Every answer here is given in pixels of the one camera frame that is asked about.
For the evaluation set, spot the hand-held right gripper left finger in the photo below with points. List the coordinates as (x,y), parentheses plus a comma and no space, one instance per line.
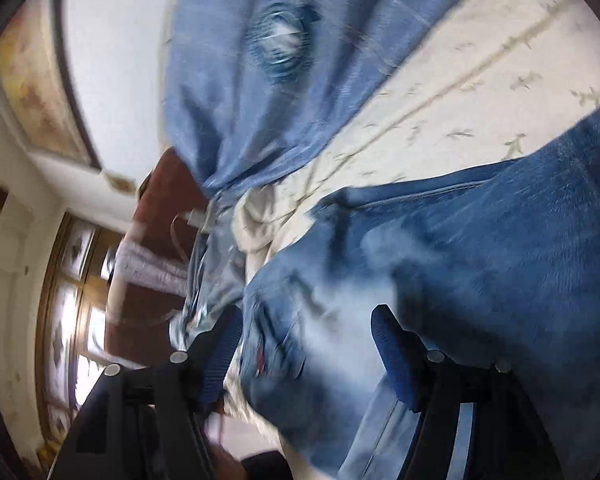
(220,355)

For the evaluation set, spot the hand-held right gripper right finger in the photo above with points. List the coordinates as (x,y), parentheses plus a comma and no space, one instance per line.
(395,355)

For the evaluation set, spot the blue denim pants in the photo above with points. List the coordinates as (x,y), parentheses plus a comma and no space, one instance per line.
(455,260)

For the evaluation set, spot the grey printed quilt cover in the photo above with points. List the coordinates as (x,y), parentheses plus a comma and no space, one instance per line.
(205,280)

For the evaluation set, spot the pale purple cloth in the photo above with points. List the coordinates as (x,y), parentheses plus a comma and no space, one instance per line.
(150,270)

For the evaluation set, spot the white charger plug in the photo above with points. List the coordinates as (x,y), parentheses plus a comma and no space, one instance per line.
(196,219)

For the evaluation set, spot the wooden framed window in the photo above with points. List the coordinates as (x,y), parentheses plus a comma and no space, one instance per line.
(70,320)

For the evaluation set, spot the brown headboard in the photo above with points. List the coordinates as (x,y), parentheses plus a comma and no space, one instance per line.
(155,200)

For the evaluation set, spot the cream leaf-print blanket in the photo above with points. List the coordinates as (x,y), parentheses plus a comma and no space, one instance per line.
(480,85)

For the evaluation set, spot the small wall picture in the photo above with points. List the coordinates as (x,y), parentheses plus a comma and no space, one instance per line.
(119,182)

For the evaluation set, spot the dark framed wall picture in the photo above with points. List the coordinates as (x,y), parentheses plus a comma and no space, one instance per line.
(35,90)

